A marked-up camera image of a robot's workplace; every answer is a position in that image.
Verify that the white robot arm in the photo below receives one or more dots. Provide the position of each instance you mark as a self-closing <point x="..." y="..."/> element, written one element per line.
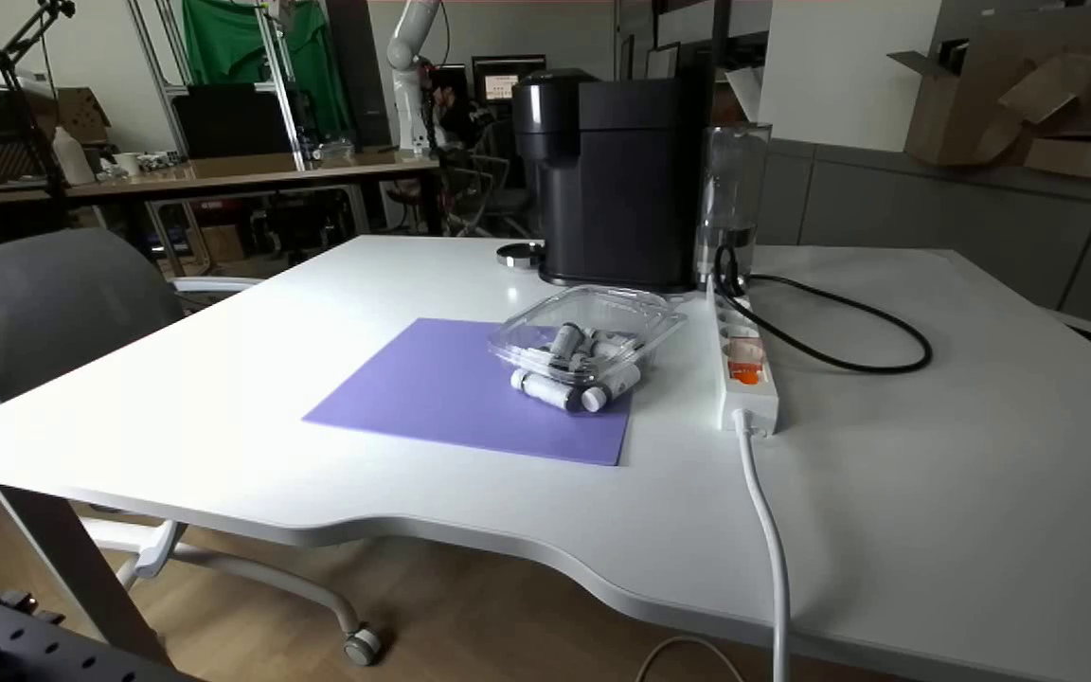
<point x="411" y="63"/>

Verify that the open cardboard box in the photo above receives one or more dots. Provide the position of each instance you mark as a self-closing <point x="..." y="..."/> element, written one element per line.
<point x="1013" y="90"/>

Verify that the clear plastic container base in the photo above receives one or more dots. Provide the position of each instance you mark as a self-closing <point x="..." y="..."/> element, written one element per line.
<point x="526" y="357"/>

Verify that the white vial black cap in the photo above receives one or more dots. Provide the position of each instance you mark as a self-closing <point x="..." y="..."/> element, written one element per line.
<point x="541" y="389"/>

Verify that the white vial olive band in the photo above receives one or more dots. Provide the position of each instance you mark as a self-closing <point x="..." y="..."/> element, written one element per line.
<point x="588" y="398"/>

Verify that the white vial brown band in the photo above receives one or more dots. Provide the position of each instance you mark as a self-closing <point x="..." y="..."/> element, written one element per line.
<point x="617" y="373"/>

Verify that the small black round disc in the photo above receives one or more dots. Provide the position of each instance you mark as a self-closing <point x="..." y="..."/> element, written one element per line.
<point x="520" y="256"/>

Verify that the purple paper mat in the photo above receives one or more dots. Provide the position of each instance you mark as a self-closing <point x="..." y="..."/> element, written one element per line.
<point x="446" y="383"/>

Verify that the black mesh chair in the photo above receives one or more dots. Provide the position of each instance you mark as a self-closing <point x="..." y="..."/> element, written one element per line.
<point x="475" y="192"/>

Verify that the black coffee machine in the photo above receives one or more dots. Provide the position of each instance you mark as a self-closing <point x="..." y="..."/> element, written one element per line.
<point x="609" y="176"/>

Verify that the white power strip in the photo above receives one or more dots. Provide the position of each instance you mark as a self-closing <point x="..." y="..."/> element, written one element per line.
<point x="747" y="390"/>

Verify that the clear water tank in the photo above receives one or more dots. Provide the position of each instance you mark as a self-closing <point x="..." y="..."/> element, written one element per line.
<point x="736" y="176"/>

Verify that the small computer monitor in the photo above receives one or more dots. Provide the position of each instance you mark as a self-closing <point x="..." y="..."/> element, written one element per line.
<point x="504" y="81"/>

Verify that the wooden desk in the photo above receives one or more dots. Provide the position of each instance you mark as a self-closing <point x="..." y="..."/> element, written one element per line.
<point x="228" y="173"/>

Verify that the white tripod pole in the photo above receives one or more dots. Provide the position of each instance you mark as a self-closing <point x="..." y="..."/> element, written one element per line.
<point x="282" y="90"/>

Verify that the black laptop screen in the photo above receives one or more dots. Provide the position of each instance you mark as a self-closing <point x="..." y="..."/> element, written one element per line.
<point x="228" y="120"/>

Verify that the grey cabinet row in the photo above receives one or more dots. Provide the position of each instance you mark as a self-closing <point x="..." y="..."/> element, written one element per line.
<point x="948" y="212"/>

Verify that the green cloth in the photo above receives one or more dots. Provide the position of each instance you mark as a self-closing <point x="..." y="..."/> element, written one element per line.
<point x="237" y="44"/>

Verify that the grey office chair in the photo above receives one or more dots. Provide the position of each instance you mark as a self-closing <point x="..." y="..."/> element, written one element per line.
<point x="38" y="303"/>

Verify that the dark table leg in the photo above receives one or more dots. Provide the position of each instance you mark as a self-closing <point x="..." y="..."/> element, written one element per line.
<point x="79" y="573"/>

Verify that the black perforated plate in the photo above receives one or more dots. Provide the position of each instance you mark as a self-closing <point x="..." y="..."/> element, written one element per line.
<point x="16" y="644"/>

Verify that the white wall panel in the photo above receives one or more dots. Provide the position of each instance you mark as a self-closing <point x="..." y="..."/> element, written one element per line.
<point x="844" y="71"/>

